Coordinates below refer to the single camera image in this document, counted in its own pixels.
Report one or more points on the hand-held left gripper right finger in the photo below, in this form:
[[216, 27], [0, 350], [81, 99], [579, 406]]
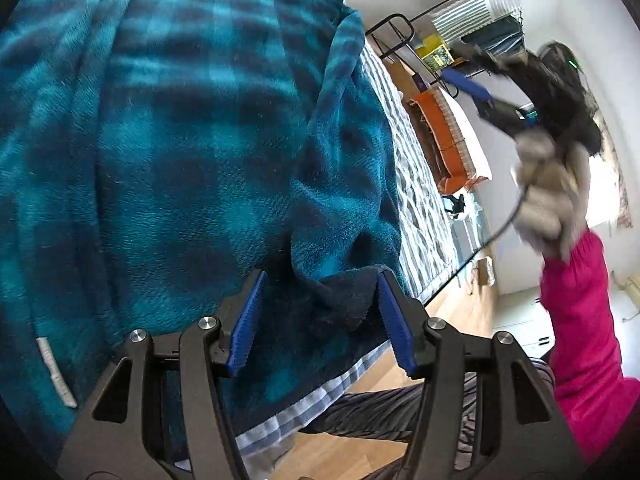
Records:
[[397, 330]]

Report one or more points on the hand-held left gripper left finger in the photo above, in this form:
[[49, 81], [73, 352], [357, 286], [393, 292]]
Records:
[[245, 325]]

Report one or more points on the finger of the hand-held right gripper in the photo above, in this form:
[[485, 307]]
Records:
[[467, 85], [482, 55]]

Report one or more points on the teal plaid fleece jacket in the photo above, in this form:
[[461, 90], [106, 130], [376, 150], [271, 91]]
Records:
[[175, 160]]

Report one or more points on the person's right forearm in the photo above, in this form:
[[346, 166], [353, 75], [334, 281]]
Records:
[[585, 335]]

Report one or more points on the hanging dark clothes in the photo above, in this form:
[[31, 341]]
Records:
[[500, 35]]

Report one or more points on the black clothes rack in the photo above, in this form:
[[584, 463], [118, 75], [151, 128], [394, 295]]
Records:
[[400, 15]]

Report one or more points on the person's right hand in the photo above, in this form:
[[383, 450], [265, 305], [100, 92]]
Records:
[[542, 200]]

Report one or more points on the yellow box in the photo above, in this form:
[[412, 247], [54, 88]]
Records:
[[435, 55]]

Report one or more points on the striped hanging towel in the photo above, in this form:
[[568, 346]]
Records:
[[470, 10]]

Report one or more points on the orange covered bench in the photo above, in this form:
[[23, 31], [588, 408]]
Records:
[[440, 135]]

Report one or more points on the person's grey striped pants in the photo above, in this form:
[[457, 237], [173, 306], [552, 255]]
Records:
[[400, 410]]

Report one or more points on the white cabinet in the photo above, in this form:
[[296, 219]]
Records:
[[525, 320]]

